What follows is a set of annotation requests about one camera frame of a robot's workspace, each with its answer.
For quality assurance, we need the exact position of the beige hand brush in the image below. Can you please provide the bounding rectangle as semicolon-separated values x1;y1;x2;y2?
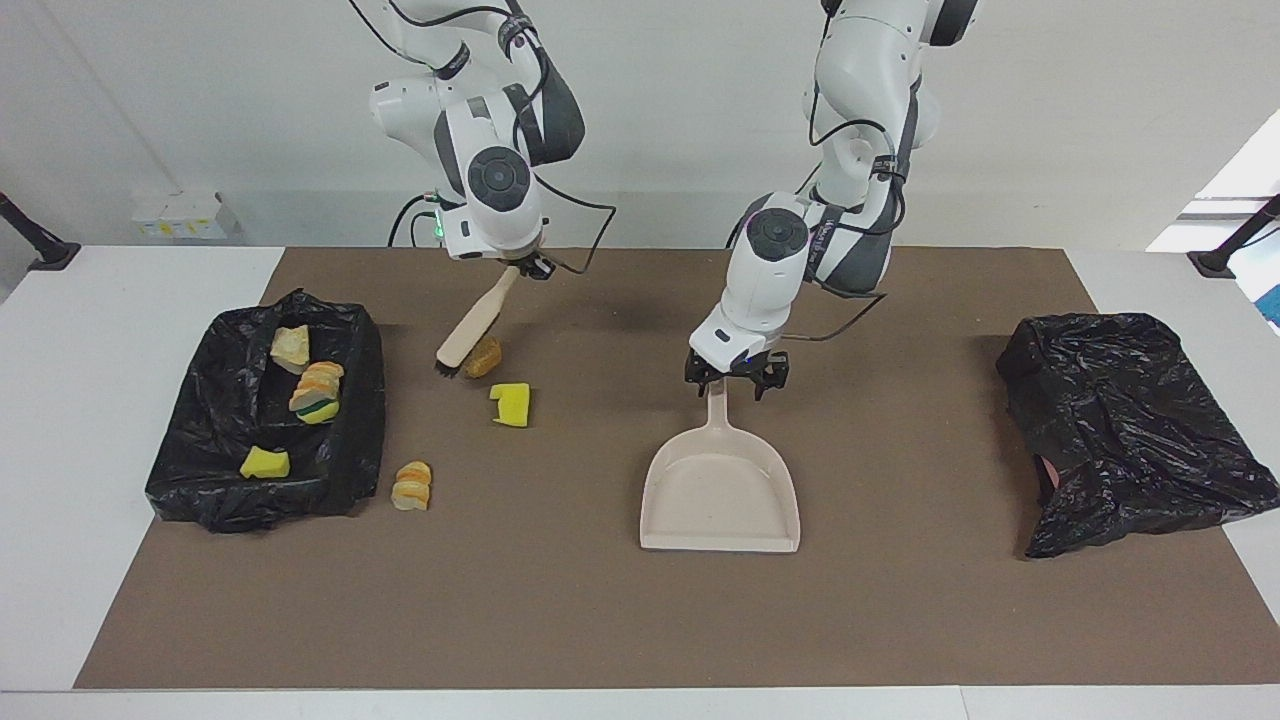
435;265;523;379

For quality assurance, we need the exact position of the brown bread roll toy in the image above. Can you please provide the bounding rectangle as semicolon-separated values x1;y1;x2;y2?
462;335;504;379

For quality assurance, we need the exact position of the beige plastic dustpan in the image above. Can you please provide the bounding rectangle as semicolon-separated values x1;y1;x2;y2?
640;380;802;554

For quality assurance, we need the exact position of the notched yellow sponge block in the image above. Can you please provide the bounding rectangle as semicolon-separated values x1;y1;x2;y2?
489;383;532;429

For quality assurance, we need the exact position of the striped toy croissant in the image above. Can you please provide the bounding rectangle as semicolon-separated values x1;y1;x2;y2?
391;460;433;512
289;361;345;416

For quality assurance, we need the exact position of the pale toast slice toy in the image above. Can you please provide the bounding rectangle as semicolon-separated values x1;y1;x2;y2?
270;325;312;375

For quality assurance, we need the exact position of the crumpled black trash bag bin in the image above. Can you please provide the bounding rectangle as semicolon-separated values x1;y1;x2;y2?
996;313;1280;559

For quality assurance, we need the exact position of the open black trash bag bin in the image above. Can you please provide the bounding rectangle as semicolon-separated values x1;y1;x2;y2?
145;289;386;533

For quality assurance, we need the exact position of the brown table mat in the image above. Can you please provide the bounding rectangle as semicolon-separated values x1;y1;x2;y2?
75;247;1280;691

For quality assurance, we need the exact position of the white box on floor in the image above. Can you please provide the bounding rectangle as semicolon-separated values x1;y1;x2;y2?
132;192;241;241

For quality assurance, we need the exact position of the right arm gripper cable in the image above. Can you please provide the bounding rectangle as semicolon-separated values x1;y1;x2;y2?
350;0;618;276

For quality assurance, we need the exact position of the arm gripper cable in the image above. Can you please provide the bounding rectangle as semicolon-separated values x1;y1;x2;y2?
788;80;906;343
350;0;618;276

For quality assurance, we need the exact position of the left arm gripper cable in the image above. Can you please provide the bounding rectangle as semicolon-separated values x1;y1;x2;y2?
788;80;906;343

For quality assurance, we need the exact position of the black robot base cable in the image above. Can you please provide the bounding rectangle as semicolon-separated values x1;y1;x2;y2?
388;192;441;248

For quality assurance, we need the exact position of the black camera stand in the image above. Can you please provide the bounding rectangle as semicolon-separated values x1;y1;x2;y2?
0;192;81;271
1188;195;1280;279

